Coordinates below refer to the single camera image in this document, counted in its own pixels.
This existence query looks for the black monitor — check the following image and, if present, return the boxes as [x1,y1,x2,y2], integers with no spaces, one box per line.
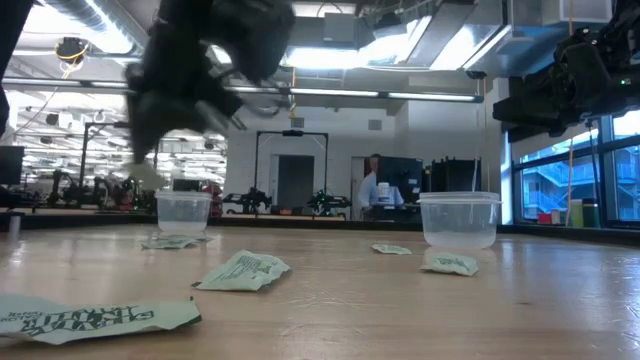
[0,145,25,186]

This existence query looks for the large crumpled green stevia packet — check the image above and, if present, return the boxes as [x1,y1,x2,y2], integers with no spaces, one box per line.
[0,293,203,346]

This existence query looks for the large clear plastic container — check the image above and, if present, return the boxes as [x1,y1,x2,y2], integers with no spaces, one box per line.
[417,191,503,250]

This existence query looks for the light green bottle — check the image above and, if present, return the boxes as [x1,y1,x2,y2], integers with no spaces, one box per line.
[569,198,585,229]

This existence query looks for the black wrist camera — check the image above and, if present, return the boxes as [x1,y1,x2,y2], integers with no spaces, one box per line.
[219,0,297,84]
[553,27,612,90]

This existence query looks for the person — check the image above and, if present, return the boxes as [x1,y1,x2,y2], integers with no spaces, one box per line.
[358,153,405,211]

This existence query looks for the dark green bottle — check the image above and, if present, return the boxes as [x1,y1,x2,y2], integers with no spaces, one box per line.
[582,198,600,229]

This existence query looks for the tall black background frame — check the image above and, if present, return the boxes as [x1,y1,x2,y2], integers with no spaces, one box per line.
[79,121,132,201]

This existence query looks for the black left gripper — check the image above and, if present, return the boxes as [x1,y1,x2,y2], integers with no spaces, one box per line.
[127,0,245,164]

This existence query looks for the overhead LED light bar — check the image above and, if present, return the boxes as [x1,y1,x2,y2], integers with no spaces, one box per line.
[0,77,485,104]

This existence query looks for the grey ceiling box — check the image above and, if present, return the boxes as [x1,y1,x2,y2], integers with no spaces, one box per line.
[323,12,357,44]

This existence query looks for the black equipment rack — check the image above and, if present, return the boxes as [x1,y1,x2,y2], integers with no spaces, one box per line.
[429,157,482,194]

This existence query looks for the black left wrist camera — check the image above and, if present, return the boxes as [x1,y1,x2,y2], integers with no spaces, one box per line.
[219,0,297,84]

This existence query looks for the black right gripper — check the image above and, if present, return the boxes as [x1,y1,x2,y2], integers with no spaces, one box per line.
[492,74,640,144]

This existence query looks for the black cabinet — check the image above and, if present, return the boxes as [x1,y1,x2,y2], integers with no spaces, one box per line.
[374,156,424,221]

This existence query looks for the red equipment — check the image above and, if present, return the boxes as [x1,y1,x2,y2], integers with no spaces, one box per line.
[202,183,224,217]

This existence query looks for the cluttered background robot workstation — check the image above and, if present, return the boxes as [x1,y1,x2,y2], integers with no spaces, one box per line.
[47,169,157,211]

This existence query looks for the black background rig frame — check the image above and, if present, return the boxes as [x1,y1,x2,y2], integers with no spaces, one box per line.
[254,129,330,216]

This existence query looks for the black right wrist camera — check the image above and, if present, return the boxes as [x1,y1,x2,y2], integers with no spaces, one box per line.
[553,27,612,90]

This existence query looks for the small clear plastic container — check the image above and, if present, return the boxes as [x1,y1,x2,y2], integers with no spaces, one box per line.
[154,189,213,234]

